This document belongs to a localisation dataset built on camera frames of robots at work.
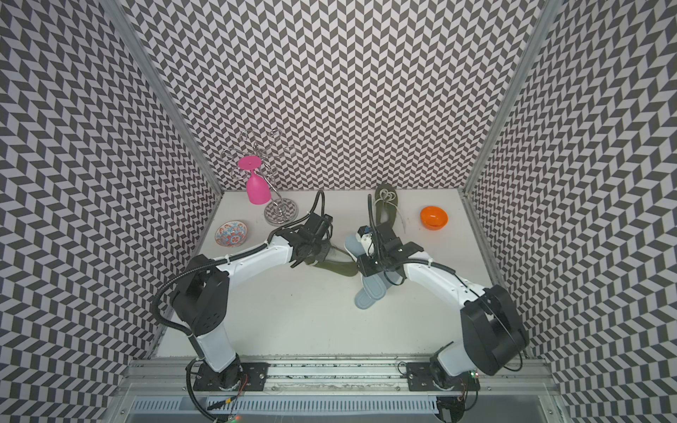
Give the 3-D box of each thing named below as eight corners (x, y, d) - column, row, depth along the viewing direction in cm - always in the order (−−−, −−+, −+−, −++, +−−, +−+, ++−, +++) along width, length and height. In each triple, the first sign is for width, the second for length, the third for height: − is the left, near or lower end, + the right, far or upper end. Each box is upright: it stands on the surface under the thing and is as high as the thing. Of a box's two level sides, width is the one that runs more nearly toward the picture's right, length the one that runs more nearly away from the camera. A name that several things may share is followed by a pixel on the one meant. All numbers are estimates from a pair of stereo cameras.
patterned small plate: (215, 247, 101) (211, 241, 98) (223, 226, 108) (219, 220, 105) (243, 247, 101) (240, 241, 98) (249, 226, 108) (246, 220, 105)
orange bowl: (422, 232, 106) (425, 224, 101) (418, 214, 112) (421, 205, 108) (446, 232, 106) (450, 224, 101) (441, 214, 112) (444, 205, 108)
